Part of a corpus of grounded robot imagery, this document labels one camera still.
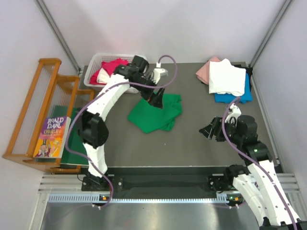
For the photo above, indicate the grey slotted cable duct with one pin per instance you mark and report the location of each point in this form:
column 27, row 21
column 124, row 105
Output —
column 101, row 199

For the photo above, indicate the green t shirt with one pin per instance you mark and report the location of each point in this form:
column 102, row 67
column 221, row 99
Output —
column 149, row 119

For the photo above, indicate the crimson red t shirt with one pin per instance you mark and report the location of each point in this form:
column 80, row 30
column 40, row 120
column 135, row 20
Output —
column 109, row 67

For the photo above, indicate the wooden book rack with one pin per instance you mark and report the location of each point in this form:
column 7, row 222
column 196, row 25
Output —
column 48, row 90

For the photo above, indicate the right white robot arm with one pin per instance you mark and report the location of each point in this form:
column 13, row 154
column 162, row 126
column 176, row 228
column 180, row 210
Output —
column 257, row 180

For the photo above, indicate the folded white t shirt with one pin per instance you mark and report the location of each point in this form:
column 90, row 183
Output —
column 226, row 78

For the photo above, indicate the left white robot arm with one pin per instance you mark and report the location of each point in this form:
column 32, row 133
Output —
column 91, row 124

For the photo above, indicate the Roald Dahl book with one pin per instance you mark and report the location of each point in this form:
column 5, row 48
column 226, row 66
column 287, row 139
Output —
column 52, row 137

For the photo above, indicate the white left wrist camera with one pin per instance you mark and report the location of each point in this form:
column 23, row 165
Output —
column 157, row 73

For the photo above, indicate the folded pink t shirt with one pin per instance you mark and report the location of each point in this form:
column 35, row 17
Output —
column 203, row 73

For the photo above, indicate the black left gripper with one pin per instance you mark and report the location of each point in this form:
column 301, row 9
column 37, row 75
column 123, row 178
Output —
column 151, row 94

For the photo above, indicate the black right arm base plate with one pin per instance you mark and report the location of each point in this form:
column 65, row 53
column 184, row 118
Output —
column 222, row 183

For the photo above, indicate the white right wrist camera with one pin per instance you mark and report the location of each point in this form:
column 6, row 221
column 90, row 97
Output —
column 233, row 114

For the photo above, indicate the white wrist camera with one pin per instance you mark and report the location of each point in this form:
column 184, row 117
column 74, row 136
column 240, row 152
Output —
column 157, row 73
column 233, row 114

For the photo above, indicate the white shirt in basket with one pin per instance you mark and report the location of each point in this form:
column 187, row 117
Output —
column 102, row 77

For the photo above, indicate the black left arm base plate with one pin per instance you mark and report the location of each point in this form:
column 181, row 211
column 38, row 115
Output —
column 95, row 184

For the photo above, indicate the folded blue t shirt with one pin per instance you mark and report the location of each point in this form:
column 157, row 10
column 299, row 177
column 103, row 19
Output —
column 228, row 98

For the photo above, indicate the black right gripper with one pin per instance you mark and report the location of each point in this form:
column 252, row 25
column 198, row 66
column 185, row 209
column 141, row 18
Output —
column 215, row 128

